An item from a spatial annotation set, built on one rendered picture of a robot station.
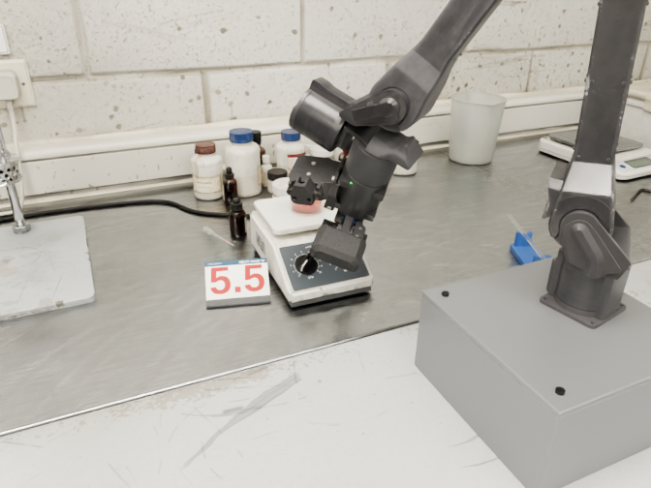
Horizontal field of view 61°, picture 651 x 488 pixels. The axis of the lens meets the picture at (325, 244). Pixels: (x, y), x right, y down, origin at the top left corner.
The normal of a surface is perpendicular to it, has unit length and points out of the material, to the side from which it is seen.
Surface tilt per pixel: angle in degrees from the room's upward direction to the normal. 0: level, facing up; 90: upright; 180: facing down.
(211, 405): 0
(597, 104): 91
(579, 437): 90
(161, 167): 90
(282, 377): 0
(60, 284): 0
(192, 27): 90
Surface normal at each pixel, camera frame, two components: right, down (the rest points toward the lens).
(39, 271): 0.01, -0.89
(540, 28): 0.41, 0.42
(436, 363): -0.91, 0.18
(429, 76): -0.14, 0.05
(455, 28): -0.44, 0.42
